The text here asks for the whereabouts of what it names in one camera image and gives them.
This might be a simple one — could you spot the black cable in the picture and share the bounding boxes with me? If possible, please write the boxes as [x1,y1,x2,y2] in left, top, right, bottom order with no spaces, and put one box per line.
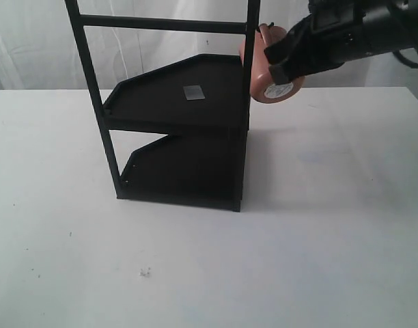
[391,40,418,69]

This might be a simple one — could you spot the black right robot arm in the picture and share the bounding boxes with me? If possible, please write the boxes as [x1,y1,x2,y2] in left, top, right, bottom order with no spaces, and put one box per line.
[264,1,418,85]

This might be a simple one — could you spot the black metal two-tier rack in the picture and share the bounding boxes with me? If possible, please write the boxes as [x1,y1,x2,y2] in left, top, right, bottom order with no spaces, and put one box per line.
[66,1,260,212]

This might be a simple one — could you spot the grey sticker on shelf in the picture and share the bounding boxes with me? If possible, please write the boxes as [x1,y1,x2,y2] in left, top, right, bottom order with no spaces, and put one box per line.
[183,85,206,101]

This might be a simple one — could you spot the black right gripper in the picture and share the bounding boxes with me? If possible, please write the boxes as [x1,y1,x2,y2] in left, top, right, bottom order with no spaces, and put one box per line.
[264,1,366,85]

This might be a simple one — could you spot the brown ceramic mug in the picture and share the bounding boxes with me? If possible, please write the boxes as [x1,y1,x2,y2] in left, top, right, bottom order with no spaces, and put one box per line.
[250,23,305,104]

